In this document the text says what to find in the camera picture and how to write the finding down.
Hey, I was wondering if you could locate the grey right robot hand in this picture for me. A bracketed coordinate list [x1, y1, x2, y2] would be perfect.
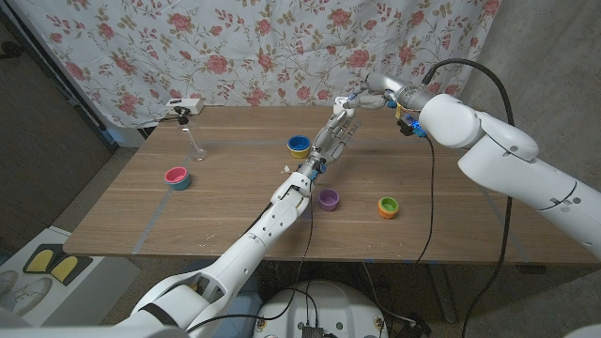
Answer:
[344, 71, 437, 114]

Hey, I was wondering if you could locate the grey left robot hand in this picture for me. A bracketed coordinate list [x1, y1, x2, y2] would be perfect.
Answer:
[301, 110, 362, 183]

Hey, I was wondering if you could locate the white airpods case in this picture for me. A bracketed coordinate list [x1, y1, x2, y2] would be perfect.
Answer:
[332, 96, 354, 118]

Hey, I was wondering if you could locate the blue plastic cup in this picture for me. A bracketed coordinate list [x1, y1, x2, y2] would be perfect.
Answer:
[287, 135, 312, 152]

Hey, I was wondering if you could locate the purple plastic cup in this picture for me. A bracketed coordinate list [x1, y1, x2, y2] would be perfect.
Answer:
[317, 188, 341, 212]

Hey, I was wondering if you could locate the teal plastic cup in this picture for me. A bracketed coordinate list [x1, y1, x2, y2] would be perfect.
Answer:
[166, 174, 193, 192]

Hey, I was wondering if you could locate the pink plastic cup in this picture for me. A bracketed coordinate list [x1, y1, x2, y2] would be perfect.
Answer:
[163, 166, 189, 185]

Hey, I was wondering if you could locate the floral print backdrop cloth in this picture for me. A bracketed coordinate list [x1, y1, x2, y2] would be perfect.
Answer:
[8, 0, 501, 129]

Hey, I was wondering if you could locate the white power strip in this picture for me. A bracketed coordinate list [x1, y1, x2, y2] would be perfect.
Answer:
[164, 97, 205, 116]

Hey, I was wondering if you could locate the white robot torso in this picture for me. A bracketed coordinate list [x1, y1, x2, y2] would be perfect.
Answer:
[253, 280, 390, 338]

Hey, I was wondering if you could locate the grey table leg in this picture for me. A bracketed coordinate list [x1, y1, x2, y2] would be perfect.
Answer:
[426, 263, 459, 324]

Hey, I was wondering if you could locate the black power adapter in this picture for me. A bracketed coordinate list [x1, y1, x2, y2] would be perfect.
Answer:
[398, 318, 433, 338]

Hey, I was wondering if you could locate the white floor mat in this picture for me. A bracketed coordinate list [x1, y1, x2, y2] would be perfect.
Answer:
[0, 225, 142, 329]

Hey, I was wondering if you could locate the black slipper yellow insole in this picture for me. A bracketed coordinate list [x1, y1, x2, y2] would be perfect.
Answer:
[49, 253, 93, 286]
[23, 243, 61, 274]

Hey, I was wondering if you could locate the white sneaker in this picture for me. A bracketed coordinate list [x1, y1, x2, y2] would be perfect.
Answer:
[8, 276, 54, 320]
[0, 269, 21, 298]

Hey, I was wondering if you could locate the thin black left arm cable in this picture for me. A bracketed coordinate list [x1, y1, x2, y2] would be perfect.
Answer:
[187, 194, 315, 332]

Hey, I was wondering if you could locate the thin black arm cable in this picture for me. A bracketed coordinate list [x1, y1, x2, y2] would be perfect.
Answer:
[415, 135, 436, 264]
[187, 194, 315, 332]

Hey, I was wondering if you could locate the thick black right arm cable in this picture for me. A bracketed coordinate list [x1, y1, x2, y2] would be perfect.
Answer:
[422, 58, 514, 338]

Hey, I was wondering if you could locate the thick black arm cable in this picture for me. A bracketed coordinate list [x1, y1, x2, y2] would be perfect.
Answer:
[422, 58, 514, 338]
[242, 201, 274, 237]

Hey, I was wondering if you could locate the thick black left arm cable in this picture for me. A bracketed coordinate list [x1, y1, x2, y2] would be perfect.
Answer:
[242, 201, 274, 237]

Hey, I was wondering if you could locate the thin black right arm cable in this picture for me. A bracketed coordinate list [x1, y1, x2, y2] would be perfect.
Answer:
[415, 135, 436, 264]

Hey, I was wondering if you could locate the black torso cable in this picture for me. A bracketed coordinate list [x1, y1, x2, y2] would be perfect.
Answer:
[281, 280, 321, 328]

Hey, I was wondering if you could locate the white floor cable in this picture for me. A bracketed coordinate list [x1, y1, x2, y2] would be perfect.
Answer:
[361, 262, 418, 326]

